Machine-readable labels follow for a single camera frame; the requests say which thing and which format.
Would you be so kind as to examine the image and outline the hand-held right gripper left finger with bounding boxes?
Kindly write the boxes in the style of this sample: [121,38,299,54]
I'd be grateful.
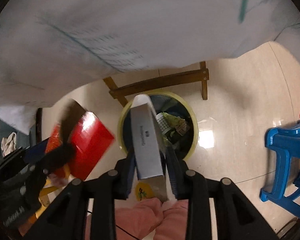
[22,152,138,240]

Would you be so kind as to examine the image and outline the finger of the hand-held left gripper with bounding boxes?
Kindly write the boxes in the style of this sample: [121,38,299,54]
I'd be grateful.
[0,139,52,173]
[36,144,75,178]

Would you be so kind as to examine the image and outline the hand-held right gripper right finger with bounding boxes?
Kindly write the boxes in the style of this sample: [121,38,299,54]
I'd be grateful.
[165,147,278,240]

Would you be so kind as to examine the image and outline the black bin with yellow rim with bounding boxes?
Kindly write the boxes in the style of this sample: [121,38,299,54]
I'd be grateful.
[118,89,198,163]

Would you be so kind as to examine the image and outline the red packet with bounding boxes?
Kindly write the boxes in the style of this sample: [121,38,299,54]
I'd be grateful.
[45,111,115,180]

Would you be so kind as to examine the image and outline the grey white carton box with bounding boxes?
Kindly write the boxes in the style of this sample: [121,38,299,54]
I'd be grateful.
[129,94,169,202]

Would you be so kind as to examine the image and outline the beige cloth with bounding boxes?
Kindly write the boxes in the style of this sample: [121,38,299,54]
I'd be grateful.
[0,132,17,157]

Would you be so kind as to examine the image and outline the person's left leg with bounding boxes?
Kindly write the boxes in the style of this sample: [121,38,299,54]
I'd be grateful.
[115,198,163,240]

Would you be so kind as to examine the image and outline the pink trousers legs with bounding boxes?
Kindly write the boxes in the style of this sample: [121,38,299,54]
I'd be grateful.
[154,200,190,240]

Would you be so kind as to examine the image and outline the blue plastic stool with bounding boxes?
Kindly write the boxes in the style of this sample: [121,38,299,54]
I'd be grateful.
[259,121,300,220]

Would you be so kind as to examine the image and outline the wooden table frame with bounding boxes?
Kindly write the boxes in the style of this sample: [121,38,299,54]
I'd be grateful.
[103,61,210,107]

